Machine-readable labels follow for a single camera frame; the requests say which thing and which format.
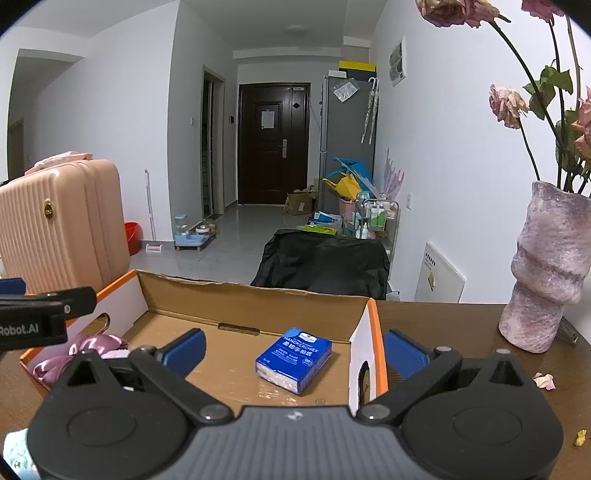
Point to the black cloth cover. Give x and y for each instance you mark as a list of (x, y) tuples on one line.
[(323, 263)]

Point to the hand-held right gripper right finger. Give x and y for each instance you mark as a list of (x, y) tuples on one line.
[(406, 353)]

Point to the metal cart with bottles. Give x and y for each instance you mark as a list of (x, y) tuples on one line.
[(376, 217)]

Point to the white flat panel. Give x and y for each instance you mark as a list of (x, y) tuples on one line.
[(438, 277)]

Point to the fallen pink petal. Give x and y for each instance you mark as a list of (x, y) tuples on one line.
[(544, 381)]

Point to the blue pet feeder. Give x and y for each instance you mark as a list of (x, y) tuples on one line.
[(191, 233)]

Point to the brown cardboard box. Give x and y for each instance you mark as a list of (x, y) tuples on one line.
[(298, 203)]

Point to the purple flower decoration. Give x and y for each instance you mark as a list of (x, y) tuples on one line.
[(393, 177)]

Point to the red plastic basin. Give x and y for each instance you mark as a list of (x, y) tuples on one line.
[(133, 237)]

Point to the pink textured vase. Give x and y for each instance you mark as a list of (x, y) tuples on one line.
[(540, 277)]

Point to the clear plastic bag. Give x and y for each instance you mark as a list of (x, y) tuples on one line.
[(345, 90)]

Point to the yellow bag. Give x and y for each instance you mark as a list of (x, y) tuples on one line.
[(346, 184)]

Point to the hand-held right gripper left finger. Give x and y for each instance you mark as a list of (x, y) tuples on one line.
[(184, 351)]

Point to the blue plastic item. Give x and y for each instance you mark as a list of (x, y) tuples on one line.
[(353, 165)]

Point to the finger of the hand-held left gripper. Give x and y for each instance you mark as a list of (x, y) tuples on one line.
[(11, 286), (78, 300)]

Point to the yellow and black box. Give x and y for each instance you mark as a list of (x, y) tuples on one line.
[(358, 68)]

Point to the white paper notice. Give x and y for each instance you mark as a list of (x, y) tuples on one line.
[(268, 119)]

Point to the pink bucket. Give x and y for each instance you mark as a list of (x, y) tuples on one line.
[(347, 206)]

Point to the dark brown door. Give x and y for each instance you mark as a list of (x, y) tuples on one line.
[(272, 161)]

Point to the black glasses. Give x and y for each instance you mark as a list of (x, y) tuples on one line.
[(569, 332)]

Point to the folded white umbrella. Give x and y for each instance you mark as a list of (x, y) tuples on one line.
[(371, 110)]

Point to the grey refrigerator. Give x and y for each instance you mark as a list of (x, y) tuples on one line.
[(337, 134)]

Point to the white wall panel box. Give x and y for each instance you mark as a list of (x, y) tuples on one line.
[(397, 62)]

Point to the blue pocket tissue pack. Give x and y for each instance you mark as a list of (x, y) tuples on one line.
[(295, 357)]

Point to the purple satin scrunchie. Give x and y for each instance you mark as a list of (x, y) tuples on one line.
[(92, 344)]

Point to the scattered yellow crumbs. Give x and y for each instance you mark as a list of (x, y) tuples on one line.
[(580, 438)]

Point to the bunch of dried pink roses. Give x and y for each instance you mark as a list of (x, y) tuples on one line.
[(508, 104)]

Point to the orange cardboard box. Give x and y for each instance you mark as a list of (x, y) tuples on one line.
[(231, 332)]

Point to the pink ribbed suitcase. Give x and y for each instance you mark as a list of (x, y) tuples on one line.
[(60, 230)]

